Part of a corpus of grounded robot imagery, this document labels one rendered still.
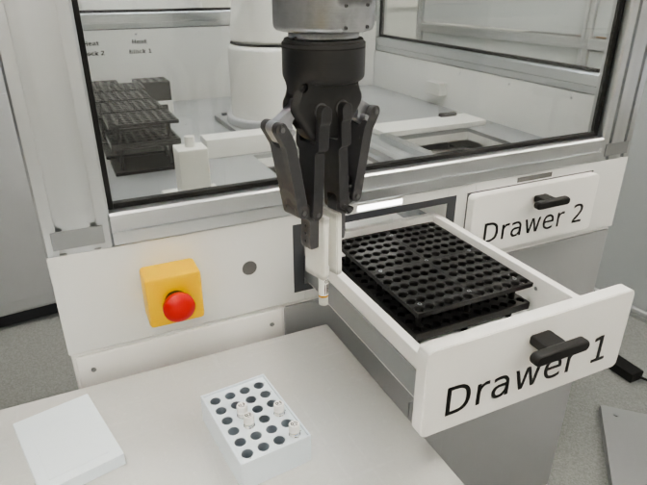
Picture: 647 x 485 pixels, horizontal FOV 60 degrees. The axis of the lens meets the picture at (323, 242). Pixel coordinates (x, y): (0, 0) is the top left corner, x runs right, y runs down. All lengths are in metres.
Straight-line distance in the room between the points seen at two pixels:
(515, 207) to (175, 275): 0.59
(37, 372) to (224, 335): 1.46
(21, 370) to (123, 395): 1.50
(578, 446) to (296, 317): 1.21
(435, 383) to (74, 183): 0.47
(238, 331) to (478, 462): 0.73
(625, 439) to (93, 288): 1.58
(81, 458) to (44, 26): 0.47
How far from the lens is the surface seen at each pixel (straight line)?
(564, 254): 1.21
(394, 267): 0.76
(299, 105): 0.50
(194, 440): 0.72
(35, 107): 0.71
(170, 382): 0.81
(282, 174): 0.52
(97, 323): 0.81
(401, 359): 0.64
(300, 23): 0.49
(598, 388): 2.17
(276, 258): 0.83
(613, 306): 0.73
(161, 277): 0.74
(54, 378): 2.20
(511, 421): 1.39
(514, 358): 0.65
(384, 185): 0.87
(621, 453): 1.90
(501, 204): 1.00
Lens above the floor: 1.25
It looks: 25 degrees down
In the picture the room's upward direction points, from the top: straight up
